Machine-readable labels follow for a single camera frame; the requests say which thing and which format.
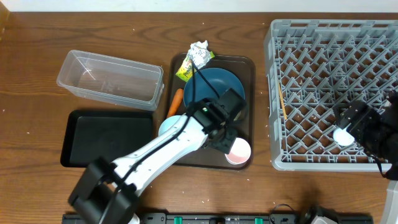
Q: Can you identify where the light blue rice bowl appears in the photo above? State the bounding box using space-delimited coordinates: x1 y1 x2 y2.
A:
158 115 180 136

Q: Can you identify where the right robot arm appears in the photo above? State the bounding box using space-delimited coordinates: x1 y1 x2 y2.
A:
333 90 397 223

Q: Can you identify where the black tray bin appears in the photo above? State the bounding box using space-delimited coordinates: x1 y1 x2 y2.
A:
60 110 154 167

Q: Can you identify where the wooden chopstick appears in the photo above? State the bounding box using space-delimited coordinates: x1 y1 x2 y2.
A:
278 83 287 120

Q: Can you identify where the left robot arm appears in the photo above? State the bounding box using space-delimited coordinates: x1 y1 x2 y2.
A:
68 88 246 224

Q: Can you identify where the pink cup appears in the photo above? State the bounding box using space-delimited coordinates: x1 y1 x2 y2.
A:
225 138 251 165

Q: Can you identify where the clear plastic bin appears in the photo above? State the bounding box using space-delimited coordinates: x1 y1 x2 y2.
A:
57 50 164 111

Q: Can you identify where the orange carrot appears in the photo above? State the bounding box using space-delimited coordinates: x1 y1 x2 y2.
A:
167 88 183 118

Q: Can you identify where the yellow green snack packet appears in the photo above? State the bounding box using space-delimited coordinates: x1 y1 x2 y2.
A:
176 52 215 82

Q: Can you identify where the light blue cup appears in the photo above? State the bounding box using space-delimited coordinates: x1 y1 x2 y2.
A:
333 128 355 146

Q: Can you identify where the crumpled foil wrapper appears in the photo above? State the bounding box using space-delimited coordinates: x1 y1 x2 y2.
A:
188 40 213 69

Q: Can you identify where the grey plastic dishwasher rack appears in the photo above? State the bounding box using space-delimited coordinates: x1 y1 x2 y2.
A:
264 19 397 172

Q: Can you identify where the brown serving tray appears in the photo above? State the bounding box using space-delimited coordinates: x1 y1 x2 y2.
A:
167 54 256 170

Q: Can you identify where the dark blue bowl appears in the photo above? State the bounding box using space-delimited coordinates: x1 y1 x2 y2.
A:
183 68 245 106

